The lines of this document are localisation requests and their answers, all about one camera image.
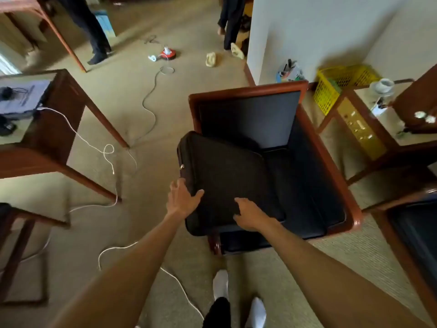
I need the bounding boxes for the long white cable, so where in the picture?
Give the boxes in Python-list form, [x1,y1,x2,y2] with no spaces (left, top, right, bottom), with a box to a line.
[0,187,205,322]

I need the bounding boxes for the brown wooden desk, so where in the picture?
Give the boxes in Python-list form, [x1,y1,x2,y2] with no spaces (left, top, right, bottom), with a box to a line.
[0,68,130,204]

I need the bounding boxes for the white cup and saucer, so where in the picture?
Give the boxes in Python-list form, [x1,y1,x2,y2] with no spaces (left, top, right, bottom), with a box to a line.
[369,82,396,98]

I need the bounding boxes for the white sock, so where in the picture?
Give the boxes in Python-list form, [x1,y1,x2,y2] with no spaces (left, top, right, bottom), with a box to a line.
[245,297,267,328]
[212,269,229,301]

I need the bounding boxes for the black device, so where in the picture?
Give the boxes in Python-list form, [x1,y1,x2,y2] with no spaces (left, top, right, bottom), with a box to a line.
[0,115,18,137]

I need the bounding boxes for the wooden stool frame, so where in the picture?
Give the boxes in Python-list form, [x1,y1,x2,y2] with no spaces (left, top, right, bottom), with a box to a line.
[0,203,71,306]

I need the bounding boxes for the grey laptop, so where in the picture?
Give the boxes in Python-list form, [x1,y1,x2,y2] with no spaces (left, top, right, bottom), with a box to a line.
[0,80,52,121]

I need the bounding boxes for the black square cushion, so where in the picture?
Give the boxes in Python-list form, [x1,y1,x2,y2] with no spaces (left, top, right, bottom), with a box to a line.
[176,130,287,237]

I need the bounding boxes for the white cup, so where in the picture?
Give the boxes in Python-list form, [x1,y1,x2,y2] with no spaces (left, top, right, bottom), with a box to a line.
[375,78,395,94]

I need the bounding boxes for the person's right forearm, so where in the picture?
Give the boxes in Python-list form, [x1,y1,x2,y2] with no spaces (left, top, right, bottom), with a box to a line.
[261,217,431,328]

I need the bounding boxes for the person's right hand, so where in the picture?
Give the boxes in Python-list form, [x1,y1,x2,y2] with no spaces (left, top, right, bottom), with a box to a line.
[233,197,273,233]

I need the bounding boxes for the black trousers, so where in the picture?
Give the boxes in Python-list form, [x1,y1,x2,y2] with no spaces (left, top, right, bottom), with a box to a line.
[203,297,232,328]

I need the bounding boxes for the wooden side table brass panel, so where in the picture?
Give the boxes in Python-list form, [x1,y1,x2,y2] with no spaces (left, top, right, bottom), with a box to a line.
[316,78,437,187]

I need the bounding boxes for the wooden armchair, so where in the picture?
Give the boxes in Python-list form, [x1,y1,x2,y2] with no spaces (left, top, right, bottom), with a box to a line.
[188,81,363,256]

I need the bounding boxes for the person's left hand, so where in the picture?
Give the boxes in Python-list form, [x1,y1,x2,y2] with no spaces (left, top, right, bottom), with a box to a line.
[166,178,205,221]

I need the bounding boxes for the person's left forearm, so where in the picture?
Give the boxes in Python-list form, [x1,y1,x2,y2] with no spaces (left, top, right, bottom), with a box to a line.
[47,211,188,328]

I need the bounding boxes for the paper rubbish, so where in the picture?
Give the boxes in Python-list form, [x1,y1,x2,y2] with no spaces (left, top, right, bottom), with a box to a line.
[277,59,304,81]

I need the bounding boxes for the white tissue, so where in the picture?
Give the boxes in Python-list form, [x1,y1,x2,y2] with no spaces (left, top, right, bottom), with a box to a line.
[414,111,437,124]

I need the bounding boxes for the grey cable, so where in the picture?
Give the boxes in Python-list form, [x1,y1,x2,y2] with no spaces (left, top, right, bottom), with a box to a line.
[127,52,175,169]

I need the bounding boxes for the yellow plastic basket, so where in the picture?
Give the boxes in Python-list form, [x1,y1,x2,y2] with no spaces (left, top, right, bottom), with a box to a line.
[313,64,381,117]

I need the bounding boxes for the blue white paper bag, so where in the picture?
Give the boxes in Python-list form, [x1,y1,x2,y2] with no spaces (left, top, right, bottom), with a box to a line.
[92,9,117,40]

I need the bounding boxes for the reddish wooden table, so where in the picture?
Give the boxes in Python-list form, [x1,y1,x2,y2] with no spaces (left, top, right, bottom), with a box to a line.
[0,0,88,73]

